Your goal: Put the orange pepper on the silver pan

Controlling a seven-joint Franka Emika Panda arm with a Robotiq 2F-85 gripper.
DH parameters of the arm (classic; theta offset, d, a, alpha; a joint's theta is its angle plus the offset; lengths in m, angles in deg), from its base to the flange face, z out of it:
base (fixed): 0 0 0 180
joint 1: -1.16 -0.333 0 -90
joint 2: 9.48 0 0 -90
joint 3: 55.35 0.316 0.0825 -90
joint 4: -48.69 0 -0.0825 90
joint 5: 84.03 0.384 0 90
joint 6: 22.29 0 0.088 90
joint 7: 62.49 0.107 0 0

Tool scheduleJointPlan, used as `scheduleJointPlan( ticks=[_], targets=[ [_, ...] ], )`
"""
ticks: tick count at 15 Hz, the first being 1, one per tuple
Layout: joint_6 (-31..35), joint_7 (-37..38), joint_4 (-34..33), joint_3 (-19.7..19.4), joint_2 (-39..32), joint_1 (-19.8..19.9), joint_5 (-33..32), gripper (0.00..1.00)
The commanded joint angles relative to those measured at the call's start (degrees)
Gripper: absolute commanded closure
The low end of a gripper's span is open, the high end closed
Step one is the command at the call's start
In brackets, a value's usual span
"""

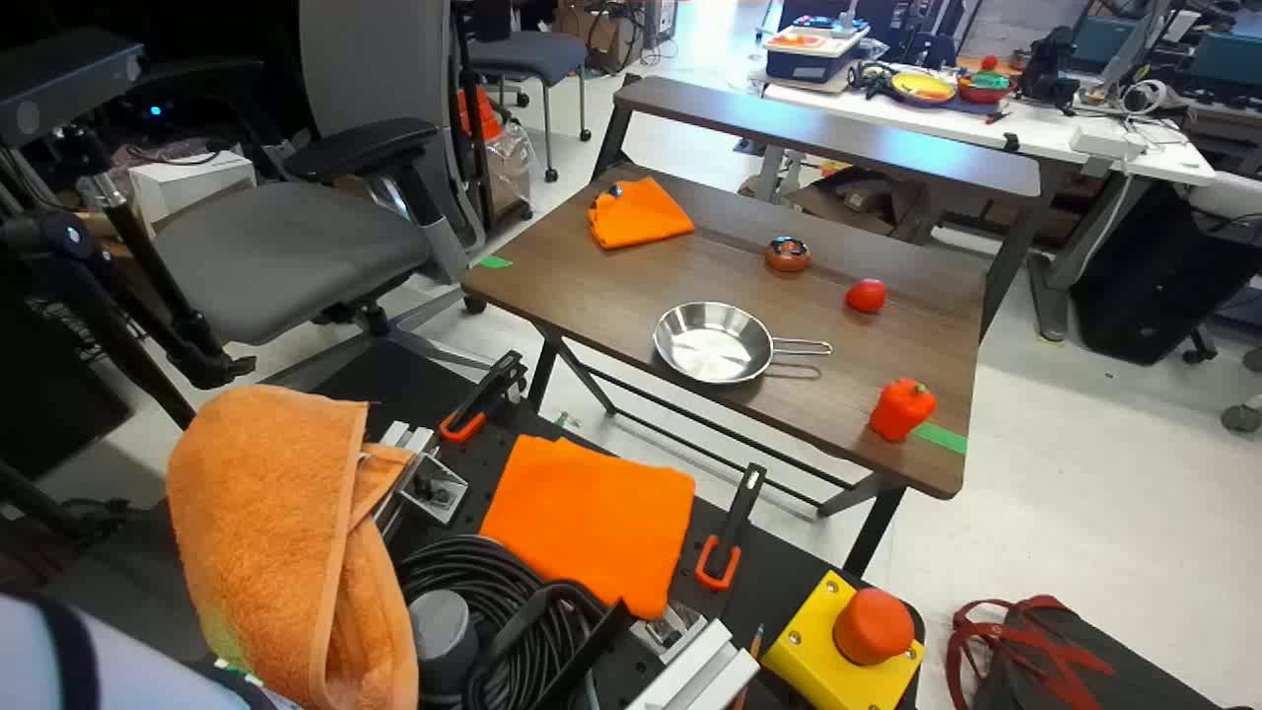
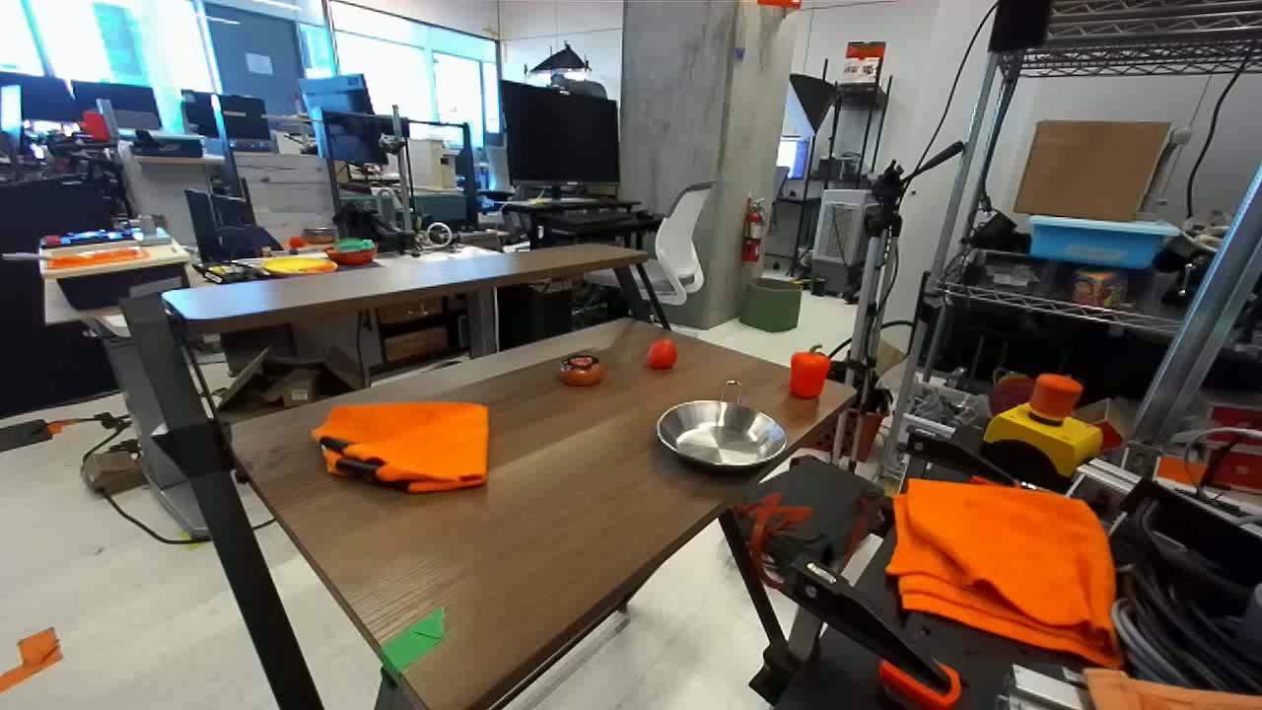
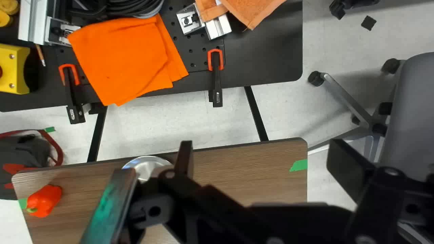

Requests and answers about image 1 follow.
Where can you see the brown wooden table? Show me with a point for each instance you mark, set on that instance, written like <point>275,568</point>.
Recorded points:
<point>618,298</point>

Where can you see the white work table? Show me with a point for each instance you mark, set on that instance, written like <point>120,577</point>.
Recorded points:
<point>1092,131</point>

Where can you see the black backpack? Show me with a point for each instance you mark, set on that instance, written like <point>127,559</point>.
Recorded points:
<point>1151,282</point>

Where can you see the red toy tomato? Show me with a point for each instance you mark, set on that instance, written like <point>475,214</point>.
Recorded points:
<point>867,298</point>

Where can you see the dark raised wooden shelf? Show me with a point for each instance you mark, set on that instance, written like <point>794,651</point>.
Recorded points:
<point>840,134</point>

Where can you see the yellow toy plate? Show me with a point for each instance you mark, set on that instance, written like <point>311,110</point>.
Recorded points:
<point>921,88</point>

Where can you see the crumpled orange cloth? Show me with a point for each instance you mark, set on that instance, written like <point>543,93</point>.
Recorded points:
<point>635,214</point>

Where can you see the box of colourful toys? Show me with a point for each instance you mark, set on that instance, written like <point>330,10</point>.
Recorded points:
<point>818,39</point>

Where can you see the orange fluffy towel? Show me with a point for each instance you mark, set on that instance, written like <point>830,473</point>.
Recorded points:
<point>282,539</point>

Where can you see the red black bag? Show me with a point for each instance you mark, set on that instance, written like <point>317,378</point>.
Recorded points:
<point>1038,657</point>

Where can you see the red green toy bowl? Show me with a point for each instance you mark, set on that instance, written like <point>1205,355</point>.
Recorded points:
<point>985,85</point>

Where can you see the orange black bar clamp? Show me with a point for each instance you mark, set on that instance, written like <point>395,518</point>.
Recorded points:
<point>733,535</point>
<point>482,398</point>

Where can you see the black camera tripod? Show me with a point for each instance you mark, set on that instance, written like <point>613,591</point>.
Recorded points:
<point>123,282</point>

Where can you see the folded orange cloth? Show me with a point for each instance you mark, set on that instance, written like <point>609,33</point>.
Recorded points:
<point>595,518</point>

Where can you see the dark grey side chair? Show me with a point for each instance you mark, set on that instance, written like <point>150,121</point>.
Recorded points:
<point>529,62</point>

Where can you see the silver metal bowl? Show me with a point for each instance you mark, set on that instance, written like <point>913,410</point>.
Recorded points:
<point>712,344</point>

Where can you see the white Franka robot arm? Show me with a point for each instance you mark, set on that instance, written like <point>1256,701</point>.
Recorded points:
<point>40,664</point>

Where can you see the white storage box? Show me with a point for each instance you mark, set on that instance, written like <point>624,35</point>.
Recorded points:
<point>190,181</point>

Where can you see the small orange bowl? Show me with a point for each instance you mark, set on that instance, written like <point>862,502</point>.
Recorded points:
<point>785,253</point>

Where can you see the grey cylinder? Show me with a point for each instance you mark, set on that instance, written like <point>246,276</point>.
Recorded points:
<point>445,637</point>

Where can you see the black stereo camera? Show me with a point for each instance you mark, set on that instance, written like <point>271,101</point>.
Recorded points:
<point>62,79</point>

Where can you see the grey office chair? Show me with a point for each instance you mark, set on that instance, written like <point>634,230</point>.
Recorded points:
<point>282,248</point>

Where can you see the aluminium extrusion bar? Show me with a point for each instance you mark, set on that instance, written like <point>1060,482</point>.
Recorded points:
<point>702,666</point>

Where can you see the green tape piece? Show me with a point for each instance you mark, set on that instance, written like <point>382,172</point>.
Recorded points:
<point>940,440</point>
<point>496,260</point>

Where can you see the orange toy pepper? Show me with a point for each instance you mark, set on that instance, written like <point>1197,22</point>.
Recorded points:
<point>901,409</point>

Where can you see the yellow emergency stop box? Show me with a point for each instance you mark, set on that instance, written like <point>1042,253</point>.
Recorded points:
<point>840,651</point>

